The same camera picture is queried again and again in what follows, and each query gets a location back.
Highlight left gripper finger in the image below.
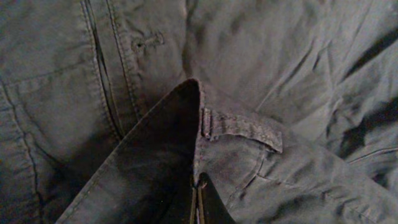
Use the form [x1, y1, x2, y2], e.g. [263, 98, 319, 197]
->
[197, 173, 236, 224]

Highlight navy blue shorts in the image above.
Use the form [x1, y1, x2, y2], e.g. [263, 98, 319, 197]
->
[58, 79, 397, 223]

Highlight folded grey shorts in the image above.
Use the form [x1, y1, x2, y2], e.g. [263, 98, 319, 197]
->
[1, 1, 397, 223]

